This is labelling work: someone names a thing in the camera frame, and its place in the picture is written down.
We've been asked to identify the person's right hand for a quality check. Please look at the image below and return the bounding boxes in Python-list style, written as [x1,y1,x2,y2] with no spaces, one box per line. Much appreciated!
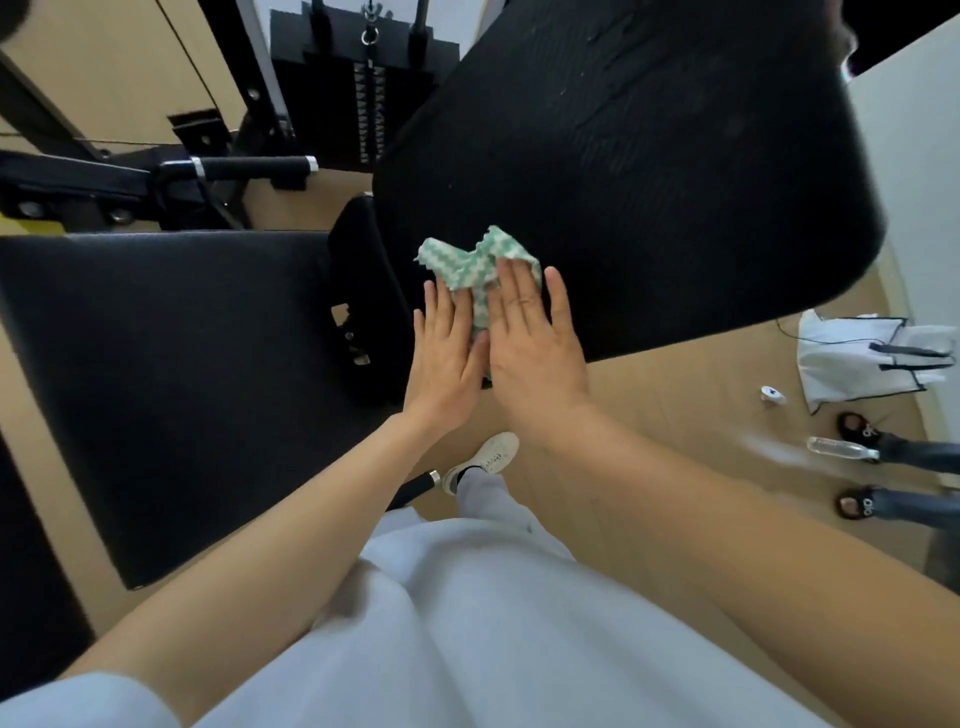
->
[480,258,594,449]

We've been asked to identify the person's left hand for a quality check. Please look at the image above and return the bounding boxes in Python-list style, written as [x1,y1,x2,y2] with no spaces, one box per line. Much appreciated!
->
[402,280,491,438]

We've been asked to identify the green white zigzag cloth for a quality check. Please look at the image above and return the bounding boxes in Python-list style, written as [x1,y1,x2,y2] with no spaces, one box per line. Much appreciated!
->
[414,225,543,380]

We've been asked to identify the person's right forearm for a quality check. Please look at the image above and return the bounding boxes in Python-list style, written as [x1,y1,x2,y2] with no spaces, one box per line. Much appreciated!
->
[525,405,960,728]

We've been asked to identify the person's left forearm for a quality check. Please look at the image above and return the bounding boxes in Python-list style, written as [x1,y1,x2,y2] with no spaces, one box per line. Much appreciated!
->
[58,412,466,725]

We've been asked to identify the white sneaker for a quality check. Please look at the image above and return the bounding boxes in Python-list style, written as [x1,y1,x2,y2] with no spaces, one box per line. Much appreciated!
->
[441,431,521,498]

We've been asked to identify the large black backrest pad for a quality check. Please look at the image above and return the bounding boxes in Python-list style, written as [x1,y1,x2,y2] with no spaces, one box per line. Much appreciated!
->
[372,0,888,363]

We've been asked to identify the grey trousers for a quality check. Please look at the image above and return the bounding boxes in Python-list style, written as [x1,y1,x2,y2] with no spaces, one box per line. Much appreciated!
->
[375,466,579,571]

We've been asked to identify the black weight stack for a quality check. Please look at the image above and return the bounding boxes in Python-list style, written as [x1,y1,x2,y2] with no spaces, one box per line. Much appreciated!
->
[268,0,460,175]

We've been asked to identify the black seat pad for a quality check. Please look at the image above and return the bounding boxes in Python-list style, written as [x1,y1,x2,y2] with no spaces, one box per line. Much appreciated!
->
[0,231,410,591]

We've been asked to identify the white shirt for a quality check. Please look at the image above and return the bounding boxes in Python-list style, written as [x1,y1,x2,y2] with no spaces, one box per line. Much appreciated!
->
[0,517,834,728]

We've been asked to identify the clear plastic water bottle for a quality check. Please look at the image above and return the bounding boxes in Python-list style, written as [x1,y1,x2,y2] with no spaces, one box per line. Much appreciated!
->
[807,436,881,463]

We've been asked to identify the black padded machine part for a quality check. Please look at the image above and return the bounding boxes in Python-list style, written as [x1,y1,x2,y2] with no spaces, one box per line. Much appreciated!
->
[0,433,95,702]

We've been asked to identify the black pad support bracket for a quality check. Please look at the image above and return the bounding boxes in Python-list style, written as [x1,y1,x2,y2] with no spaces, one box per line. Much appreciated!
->
[327,195,415,408]

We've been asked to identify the chrome tipped black handle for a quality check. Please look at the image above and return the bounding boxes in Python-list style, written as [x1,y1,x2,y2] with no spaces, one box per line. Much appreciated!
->
[384,470,444,513]

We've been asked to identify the black foam grip handle bar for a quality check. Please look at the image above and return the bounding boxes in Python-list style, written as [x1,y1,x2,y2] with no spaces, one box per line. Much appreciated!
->
[159,154,321,183]

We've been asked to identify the white bag with black straps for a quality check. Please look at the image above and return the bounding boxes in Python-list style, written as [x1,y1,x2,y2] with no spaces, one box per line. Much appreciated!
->
[777,309,960,416]

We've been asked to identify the black gym machine frame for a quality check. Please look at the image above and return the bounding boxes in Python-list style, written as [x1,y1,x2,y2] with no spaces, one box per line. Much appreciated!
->
[0,0,301,235]

